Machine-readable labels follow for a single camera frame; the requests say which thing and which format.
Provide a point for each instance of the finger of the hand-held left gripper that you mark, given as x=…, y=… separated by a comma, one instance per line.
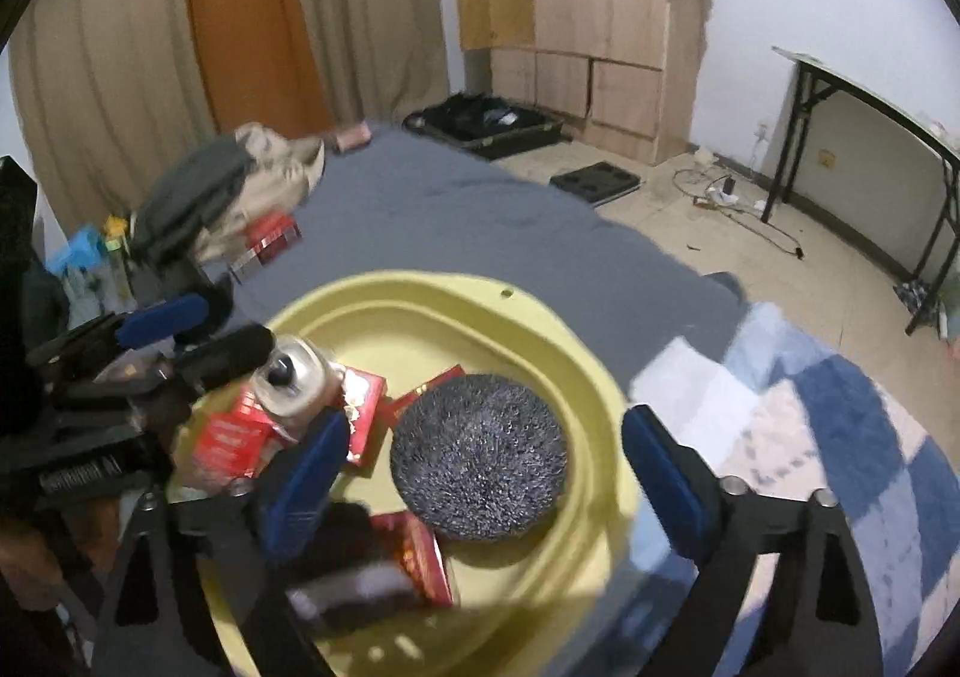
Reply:
x=161, y=318
x=225, y=354

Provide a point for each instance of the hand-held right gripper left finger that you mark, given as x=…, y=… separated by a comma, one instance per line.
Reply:
x=304, y=482

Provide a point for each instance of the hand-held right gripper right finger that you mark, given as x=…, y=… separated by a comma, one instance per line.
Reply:
x=667, y=482

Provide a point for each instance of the small round jar black knob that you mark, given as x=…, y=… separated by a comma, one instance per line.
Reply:
x=300, y=384

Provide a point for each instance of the small red box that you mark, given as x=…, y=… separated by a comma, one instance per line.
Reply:
x=362, y=414

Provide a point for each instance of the black white-striped foam cylinder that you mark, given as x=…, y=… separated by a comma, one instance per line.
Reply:
x=352, y=579

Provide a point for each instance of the yellow plastic basin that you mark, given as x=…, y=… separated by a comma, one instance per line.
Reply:
x=585, y=384

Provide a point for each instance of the black grey-striped foam cylinder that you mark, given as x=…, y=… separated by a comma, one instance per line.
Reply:
x=476, y=459

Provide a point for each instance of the person's left forearm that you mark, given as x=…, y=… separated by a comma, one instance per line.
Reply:
x=30, y=561

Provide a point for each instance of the blue plastic bag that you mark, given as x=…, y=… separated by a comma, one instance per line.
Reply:
x=75, y=257

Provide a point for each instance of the blue checked blanket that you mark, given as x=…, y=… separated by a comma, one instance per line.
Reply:
x=825, y=422

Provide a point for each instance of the small pink box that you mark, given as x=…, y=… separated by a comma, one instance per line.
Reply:
x=351, y=137

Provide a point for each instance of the grey bed sheet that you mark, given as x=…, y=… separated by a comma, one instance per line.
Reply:
x=450, y=219

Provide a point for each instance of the beige curtain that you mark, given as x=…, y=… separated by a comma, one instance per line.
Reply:
x=97, y=47

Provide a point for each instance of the white power strip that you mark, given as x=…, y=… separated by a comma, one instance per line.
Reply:
x=724, y=195

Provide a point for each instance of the black foam tray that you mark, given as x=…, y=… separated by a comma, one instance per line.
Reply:
x=596, y=182

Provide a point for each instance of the plaid cloth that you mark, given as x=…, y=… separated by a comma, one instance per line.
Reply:
x=922, y=300

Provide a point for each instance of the orange curtain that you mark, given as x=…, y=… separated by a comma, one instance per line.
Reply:
x=247, y=9

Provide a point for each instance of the open black suitcase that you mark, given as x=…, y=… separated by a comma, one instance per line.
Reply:
x=480, y=122

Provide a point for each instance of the black folding table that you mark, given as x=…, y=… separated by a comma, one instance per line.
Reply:
x=870, y=95

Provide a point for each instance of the yellow wall socket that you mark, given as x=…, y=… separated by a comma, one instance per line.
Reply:
x=826, y=160

